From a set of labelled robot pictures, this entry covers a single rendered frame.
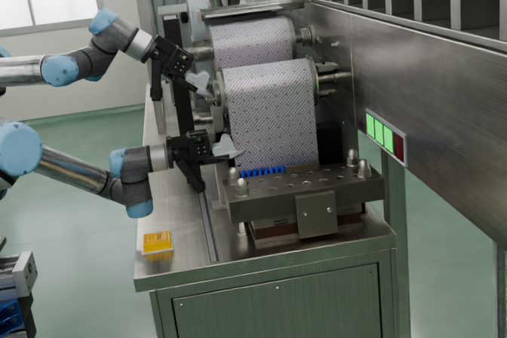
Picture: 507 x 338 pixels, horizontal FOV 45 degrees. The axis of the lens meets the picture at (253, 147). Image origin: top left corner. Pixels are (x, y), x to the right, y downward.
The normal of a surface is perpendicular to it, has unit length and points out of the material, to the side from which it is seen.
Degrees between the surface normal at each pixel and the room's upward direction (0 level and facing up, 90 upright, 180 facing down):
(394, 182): 90
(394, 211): 90
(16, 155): 85
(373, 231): 0
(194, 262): 0
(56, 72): 90
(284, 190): 0
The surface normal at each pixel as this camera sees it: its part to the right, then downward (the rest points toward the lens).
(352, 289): 0.15, 0.29
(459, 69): -0.98, 0.15
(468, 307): -0.11, -0.95
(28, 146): 0.76, 0.04
